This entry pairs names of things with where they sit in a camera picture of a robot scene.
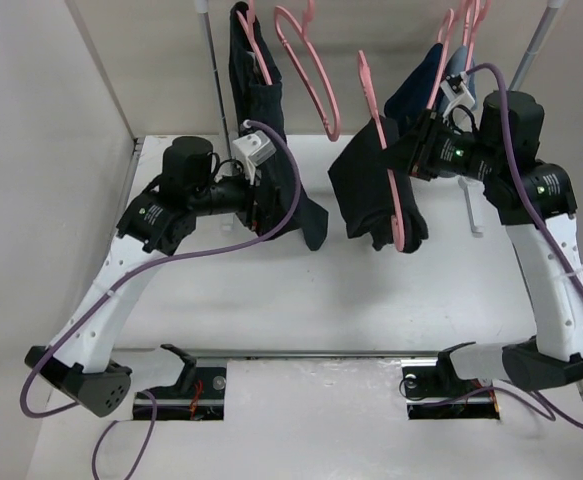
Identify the pink hanger holding navy trousers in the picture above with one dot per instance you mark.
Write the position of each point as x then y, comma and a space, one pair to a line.
445, 34

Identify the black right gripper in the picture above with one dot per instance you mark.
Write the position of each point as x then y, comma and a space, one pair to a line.
429, 128

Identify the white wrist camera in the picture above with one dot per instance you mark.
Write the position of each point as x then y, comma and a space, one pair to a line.
456, 93
252, 150

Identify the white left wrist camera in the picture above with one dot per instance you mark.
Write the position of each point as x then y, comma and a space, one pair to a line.
252, 150

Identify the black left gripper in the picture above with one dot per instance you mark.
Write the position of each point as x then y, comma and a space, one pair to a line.
249, 213

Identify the light blue jeans on hanger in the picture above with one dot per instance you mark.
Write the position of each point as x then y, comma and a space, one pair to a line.
455, 65

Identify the navy blue trousers on hanger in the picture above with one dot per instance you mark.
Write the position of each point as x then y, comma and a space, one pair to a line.
412, 96

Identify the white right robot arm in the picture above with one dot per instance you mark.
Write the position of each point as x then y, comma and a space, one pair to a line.
536, 204

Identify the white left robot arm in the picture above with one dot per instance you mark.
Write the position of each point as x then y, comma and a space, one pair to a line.
79, 361

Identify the pink hanger holding black trousers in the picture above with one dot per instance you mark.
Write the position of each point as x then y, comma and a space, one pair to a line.
247, 22

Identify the pink hanger taken from rack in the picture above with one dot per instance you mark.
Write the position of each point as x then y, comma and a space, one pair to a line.
396, 219

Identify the pink hanger holding blue jeans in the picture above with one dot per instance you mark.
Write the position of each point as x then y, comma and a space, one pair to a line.
472, 13

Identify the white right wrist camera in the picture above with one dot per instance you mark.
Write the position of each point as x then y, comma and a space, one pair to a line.
456, 93

